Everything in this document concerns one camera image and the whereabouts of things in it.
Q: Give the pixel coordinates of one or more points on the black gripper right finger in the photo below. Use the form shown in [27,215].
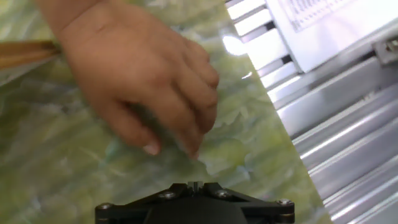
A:
[267,213]

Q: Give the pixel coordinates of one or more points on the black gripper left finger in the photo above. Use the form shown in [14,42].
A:
[124,213]

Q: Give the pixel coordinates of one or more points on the person left forearm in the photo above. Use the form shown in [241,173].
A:
[65,14]

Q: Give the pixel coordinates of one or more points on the person left hand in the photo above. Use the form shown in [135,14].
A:
[133,71]

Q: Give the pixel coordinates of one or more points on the green marble pattern mat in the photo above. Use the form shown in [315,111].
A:
[62,174]

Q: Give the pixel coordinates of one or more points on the white paper with printed table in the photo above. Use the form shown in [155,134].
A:
[317,28]

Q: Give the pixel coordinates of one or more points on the silver aluminium frame beam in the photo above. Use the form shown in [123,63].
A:
[335,93]

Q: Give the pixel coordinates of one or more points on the wooden picture frame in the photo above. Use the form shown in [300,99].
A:
[25,54]

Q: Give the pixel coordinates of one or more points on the grey metal corner bracket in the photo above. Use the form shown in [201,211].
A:
[387,49]

